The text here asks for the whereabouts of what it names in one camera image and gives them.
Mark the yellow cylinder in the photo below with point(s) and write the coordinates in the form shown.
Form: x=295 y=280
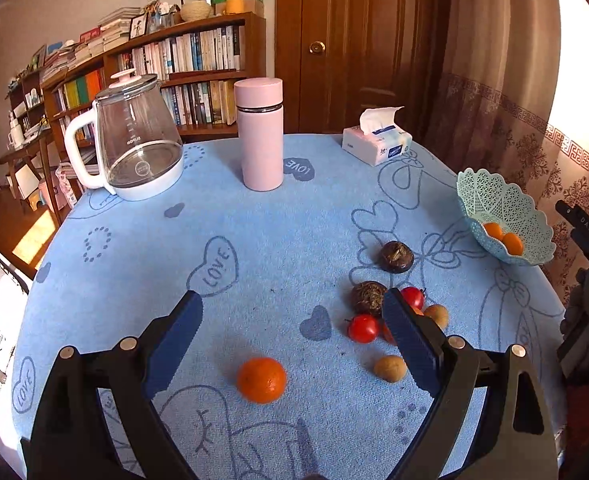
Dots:
x=235 y=6

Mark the dark wooden shelf unit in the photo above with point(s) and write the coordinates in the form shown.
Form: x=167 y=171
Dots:
x=24 y=80

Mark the pink insulated bottle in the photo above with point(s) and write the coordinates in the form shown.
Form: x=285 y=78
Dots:
x=259 y=135

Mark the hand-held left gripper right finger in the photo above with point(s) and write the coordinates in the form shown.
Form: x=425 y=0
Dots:
x=409 y=340

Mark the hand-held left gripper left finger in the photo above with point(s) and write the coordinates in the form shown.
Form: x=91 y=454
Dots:
x=174 y=340

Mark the white tissue pack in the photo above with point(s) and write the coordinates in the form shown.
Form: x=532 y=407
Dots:
x=374 y=145

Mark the small orange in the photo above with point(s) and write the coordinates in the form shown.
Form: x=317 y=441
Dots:
x=493 y=231
x=513 y=243

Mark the brass door knob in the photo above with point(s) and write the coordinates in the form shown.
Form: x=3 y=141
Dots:
x=317 y=47

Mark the row of mixed-spined books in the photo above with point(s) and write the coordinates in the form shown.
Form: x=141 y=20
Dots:
x=199 y=102

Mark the row of pale-spined books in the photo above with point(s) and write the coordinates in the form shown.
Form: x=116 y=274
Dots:
x=194 y=52

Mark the woven straw bowl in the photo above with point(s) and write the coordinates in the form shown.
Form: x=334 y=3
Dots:
x=197 y=10

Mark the brown wooden door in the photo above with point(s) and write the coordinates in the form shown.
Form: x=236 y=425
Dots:
x=364 y=35

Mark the stacks of books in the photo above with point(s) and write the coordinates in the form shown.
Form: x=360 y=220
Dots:
x=114 y=30

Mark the red cherry tomato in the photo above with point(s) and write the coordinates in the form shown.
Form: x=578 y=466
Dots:
x=363 y=328
x=413 y=297

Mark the dark brown water chestnut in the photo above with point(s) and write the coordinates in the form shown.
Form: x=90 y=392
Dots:
x=396 y=256
x=368 y=297

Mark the wooden side table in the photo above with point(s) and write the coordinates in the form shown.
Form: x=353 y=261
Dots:
x=24 y=149

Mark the stack of magazines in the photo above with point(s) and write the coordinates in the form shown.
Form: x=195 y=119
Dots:
x=82 y=165

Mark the light blue lattice basket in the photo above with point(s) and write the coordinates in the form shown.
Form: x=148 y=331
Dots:
x=504 y=200

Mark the pink plastic stool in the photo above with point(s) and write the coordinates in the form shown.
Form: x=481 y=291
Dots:
x=54 y=194

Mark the wooden bookshelf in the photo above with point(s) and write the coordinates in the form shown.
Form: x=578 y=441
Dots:
x=199 y=78

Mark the large orange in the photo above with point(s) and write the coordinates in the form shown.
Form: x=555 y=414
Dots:
x=261 y=380

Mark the blue printed tablecloth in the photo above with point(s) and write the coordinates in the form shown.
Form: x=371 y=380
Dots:
x=274 y=240

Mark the person's right hand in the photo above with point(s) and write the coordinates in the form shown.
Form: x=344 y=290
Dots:
x=587 y=335

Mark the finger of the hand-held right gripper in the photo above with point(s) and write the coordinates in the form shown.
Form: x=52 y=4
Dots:
x=567 y=210

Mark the white jug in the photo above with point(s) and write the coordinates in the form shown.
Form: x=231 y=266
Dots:
x=16 y=134

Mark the small picture frame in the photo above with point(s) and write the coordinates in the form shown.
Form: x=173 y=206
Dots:
x=138 y=26

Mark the row of colourful books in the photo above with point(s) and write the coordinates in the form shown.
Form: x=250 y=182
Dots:
x=82 y=87

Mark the tan longan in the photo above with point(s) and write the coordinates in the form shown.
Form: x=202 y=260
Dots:
x=390 y=368
x=437 y=316

